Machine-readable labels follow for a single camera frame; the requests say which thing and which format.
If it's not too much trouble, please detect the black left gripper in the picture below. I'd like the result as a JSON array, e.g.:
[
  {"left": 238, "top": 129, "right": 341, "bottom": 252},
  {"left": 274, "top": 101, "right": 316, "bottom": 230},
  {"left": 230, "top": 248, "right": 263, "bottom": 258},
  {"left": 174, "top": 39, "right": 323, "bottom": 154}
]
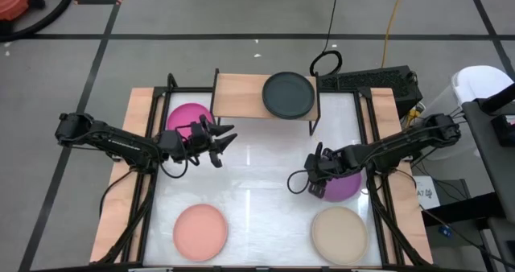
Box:
[{"left": 187, "top": 114, "right": 239, "bottom": 169}]

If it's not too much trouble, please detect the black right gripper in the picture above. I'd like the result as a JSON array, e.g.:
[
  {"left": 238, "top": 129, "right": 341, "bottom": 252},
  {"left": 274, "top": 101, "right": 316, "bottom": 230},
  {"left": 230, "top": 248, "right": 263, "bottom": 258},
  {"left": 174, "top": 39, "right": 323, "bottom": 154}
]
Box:
[{"left": 304, "top": 142, "right": 346, "bottom": 200}]

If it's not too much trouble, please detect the purple plate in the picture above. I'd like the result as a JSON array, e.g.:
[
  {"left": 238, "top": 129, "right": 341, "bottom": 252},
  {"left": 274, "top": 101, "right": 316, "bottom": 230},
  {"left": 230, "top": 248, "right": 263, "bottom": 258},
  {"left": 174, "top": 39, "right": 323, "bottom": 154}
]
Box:
[{"left": 321, "top": 171, "right": 363, "bottom": 203}]

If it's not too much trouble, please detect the magenta plate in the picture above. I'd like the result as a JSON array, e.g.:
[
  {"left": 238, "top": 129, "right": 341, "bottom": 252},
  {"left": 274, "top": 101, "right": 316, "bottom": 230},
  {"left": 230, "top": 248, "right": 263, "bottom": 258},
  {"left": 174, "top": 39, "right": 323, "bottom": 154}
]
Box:
[{"left": 166, "top": 102, "right": 214, "bottom": 141}]

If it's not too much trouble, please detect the beige plate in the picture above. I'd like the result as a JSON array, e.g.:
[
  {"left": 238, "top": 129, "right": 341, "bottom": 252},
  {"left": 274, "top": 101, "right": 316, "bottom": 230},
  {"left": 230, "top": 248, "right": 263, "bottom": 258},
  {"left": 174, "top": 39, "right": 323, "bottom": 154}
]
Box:
[{"left": 311, "top": 206, "right": 369, "bottom": 266}]

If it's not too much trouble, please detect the dark green plate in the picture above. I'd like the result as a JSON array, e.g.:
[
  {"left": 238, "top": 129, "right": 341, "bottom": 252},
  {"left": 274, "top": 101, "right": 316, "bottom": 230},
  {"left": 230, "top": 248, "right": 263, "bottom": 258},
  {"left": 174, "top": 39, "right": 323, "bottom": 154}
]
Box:
[{"left": 262, "top": 71, "right": 316, "bottom": 120}]

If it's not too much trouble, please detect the salmon pink plate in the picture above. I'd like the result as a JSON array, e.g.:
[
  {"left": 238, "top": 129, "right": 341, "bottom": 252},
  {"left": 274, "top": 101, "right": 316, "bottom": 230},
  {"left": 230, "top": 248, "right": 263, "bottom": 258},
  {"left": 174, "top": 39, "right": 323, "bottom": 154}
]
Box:
[{"left": 172, "top": 204, "right": 229, "bottom": 262}]

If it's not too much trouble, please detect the wooden shelf with black legs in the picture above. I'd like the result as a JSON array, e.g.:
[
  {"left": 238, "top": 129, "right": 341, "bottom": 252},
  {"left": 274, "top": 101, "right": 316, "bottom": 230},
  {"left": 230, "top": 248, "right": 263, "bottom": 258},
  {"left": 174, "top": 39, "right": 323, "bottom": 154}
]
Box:
[{"left": 209, "top": 68, "right": 322, "bottom": 137}]

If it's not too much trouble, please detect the white paper label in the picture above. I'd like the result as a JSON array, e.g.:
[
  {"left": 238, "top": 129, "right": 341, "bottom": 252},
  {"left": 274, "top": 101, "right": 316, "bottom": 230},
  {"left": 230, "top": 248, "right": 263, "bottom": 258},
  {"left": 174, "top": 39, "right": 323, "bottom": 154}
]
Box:
[{"left": 413, "top": 175, "right": 442, "bottom": 211}]

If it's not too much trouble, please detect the wooden table board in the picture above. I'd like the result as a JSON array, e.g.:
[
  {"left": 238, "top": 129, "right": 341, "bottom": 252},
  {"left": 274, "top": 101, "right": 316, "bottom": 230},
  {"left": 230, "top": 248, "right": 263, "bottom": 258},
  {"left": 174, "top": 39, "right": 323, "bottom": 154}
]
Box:
[{"left": 89, "top": 87, "right": 435, "bottom": 265}]

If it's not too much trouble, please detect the grey desk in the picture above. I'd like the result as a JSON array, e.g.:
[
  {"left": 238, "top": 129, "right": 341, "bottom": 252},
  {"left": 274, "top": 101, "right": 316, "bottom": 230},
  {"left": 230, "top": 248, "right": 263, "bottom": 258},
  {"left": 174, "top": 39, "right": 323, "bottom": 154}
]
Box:
[{"left": 461, "top": 82, "right": 515, "bottom": 272}]

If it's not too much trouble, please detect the white lidded bin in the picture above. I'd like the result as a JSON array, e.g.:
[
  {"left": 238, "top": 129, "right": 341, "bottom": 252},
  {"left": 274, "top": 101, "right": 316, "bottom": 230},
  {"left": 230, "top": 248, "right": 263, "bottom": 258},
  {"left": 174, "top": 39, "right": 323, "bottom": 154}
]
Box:
[{"left": 422, "top": 65, "right": 515, "bottom": 161}]

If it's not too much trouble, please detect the black device on desk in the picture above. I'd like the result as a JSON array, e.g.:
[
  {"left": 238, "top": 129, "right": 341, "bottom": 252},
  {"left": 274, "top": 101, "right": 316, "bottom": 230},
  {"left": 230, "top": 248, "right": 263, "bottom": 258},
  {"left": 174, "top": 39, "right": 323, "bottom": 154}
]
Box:
[{"left": 489, "top": 113, "right": 515, "bottom": 147}]

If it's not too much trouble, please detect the orange vacuum cleaner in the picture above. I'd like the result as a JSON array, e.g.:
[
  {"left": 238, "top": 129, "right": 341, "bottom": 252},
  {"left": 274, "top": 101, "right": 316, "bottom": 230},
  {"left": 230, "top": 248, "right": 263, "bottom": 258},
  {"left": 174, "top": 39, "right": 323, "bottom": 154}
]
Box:
[{"left": 0, "top": 0, "right": 46, "bottom": 23}]

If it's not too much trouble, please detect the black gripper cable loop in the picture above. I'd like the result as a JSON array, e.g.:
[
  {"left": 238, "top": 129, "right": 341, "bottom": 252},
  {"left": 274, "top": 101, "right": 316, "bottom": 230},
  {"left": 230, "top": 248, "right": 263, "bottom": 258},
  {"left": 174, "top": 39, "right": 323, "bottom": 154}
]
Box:
[{"left": 286, "top": 169, "right": 311, "bottom": 195}]

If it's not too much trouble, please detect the black metal table frame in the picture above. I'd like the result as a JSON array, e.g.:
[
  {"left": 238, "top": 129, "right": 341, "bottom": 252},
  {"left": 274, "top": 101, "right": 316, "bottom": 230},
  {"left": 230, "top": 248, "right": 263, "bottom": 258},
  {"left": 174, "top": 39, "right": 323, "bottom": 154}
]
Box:
[{"left": 94, "top": 72, "right": 434, "bottom": 272}]

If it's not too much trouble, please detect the black floor cable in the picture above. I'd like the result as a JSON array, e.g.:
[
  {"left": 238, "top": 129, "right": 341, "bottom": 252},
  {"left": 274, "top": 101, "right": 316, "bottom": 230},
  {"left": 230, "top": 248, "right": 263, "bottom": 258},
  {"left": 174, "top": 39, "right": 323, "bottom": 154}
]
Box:
[{"left": 308, "top": 0, "right": 344, "bottom": 77}]

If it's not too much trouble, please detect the yellow floor cable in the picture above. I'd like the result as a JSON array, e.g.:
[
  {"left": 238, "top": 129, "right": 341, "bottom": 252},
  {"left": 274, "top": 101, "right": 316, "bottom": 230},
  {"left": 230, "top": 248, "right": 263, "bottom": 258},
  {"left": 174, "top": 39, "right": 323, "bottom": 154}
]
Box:
[{"left": 381, "top": 0, "right": 406, "bottom": 69}]

